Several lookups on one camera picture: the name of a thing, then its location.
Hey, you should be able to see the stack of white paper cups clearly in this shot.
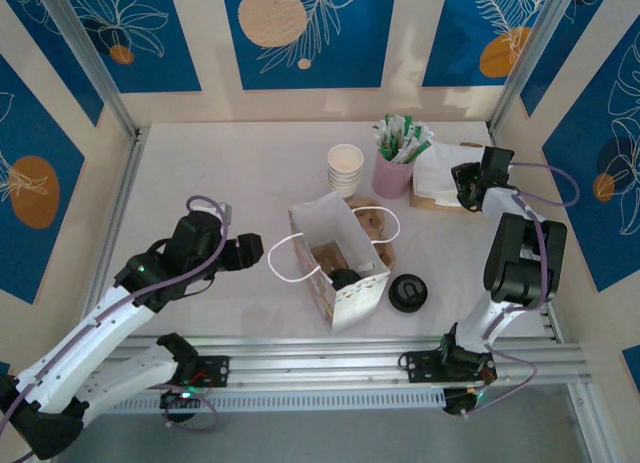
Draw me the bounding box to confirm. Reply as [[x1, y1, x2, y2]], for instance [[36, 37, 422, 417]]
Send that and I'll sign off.
[[327, 143, 365, 200]]

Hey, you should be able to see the pink cylindrical holder cup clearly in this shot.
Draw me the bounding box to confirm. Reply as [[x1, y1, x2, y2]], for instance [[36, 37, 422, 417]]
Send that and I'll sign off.
[[372, 150, 416, 199]]

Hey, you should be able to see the thin purple base cable loop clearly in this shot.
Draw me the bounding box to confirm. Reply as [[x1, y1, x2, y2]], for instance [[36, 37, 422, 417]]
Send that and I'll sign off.
[[163, 392, 220, 433]]

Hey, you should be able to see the paper cup with black sleeve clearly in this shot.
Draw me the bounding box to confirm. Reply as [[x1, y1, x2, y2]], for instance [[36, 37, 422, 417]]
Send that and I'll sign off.
[[329, 267, 362, 290]]

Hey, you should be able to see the grey slotted cable duct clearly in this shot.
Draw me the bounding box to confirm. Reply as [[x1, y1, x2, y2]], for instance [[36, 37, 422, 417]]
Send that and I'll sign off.
[[62, 387, 447, 415]]

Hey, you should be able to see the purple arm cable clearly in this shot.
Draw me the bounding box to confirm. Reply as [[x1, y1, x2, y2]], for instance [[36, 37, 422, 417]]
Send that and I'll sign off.
[[0, 195, 230, 434], [449, 161, 581, 418]]

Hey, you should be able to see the brown pulp cup carrier stack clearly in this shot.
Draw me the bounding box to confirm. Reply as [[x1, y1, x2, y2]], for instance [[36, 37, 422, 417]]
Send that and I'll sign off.
[[349, 197, 399, 279]]

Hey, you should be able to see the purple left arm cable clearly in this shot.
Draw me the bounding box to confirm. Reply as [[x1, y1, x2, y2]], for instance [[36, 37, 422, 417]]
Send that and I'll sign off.
[[0, 195, 230, 434]]

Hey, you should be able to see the black cup lid stack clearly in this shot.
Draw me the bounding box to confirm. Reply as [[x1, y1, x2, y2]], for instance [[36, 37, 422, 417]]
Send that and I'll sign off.
[[388, 273, 429, 313]]

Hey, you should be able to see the aluminium frame rail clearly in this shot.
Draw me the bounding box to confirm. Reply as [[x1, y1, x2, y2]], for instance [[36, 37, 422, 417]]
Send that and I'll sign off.
[[42, 335, 594, 399]]

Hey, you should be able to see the white paper bag with handles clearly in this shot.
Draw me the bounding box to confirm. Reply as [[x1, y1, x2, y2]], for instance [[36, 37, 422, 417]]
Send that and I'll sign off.
[[268, 191, 401, 334]]

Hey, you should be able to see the green-white wrapped stirrer bundle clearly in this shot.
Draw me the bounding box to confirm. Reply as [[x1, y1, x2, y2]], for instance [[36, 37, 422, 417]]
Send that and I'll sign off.
[[372, 113, 435, 164]]

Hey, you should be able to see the brown napkin tray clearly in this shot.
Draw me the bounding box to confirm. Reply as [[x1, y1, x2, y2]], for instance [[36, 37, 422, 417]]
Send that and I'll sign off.
[[408, 141, 485, 213]]

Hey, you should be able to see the aluminium side rail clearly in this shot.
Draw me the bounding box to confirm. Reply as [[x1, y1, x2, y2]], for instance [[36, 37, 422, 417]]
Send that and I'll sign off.
[[482, 122, 599, 364], [72, 127, 144, 357]]

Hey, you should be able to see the blue floral wall panel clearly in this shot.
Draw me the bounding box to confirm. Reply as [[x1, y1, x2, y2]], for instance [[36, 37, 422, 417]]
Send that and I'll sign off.
[[422, 0, 554, 88], [0, 55, 86, 305], [62, 0, 202, 94], [221, 0, 399, 91], [542, 32, 640, 293]]

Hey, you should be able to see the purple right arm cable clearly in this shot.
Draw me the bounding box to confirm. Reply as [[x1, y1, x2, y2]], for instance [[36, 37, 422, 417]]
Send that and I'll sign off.
[[449, 161, 581, 418]]

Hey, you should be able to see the aluminium frame post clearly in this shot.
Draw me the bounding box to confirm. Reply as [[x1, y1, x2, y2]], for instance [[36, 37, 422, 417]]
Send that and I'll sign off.
[[37, 0, 144, 140], [487, 0, 574, 134]]

